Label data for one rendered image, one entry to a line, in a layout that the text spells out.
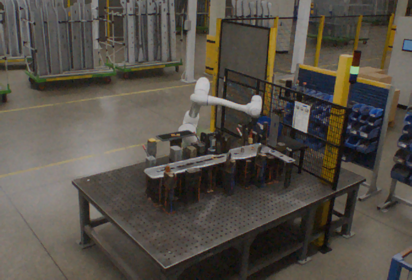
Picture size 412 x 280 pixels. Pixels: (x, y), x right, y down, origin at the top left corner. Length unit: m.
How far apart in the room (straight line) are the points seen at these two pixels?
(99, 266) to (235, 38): 4.03
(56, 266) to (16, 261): 0.39
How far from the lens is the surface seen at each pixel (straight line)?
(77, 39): 10.87
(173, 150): 3.93
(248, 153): 4.23
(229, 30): 6.89
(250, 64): 6.57
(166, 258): 3.22
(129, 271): 3.87
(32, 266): 4.47
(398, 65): 10.62
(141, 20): 12.15
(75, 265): 4.39
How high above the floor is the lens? 2.63
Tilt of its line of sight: 19 degrees down
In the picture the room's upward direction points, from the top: 3 degrees clockwise
